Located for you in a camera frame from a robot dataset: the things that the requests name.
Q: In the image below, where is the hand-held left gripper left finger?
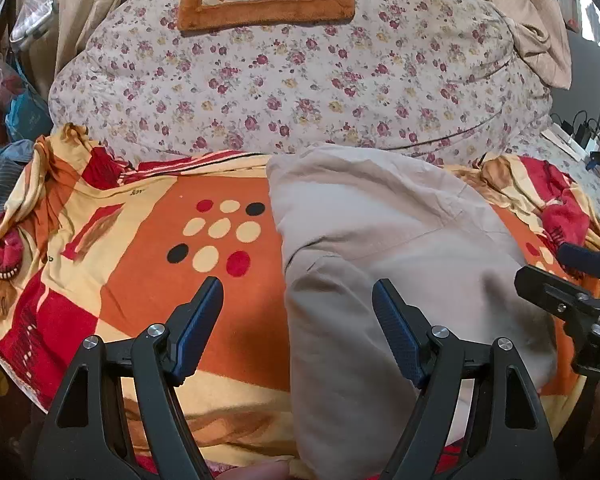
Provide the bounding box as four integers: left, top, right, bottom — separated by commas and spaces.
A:
32, 276, 224, 480

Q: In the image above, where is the beige curtain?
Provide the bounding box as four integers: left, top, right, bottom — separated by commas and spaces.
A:
15, 0, 146, 91

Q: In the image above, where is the grey striped garment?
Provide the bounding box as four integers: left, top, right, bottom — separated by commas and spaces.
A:
0, 139, 43, 233

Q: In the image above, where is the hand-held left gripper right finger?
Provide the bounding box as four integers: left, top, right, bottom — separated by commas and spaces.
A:
371, 279, 558, 480

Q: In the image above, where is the blue bag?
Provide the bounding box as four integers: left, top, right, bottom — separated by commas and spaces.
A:
5, 91, 55, 142

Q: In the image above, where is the clear plastic bag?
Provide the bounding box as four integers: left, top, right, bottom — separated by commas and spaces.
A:
10, 0, 61, 51

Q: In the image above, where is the black power adapter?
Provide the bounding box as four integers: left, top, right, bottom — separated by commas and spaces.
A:
575, 122, 600, 146

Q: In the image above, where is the floral quilt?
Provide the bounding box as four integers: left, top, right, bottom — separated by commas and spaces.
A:
47, 0, 600, 201

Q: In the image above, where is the beige cloth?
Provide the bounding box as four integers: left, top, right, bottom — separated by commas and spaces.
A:
452, 0, 576, 92

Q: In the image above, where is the beige jacket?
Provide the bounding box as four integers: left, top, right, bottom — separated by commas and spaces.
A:
266, 144, 561, 478

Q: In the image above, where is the orange red printed fleece blanket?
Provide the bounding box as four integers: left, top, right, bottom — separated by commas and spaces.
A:
0, 122, 600, 480

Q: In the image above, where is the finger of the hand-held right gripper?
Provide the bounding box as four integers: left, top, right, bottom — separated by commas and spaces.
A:
557, 242, 600, 278
514, 265, 600, 321

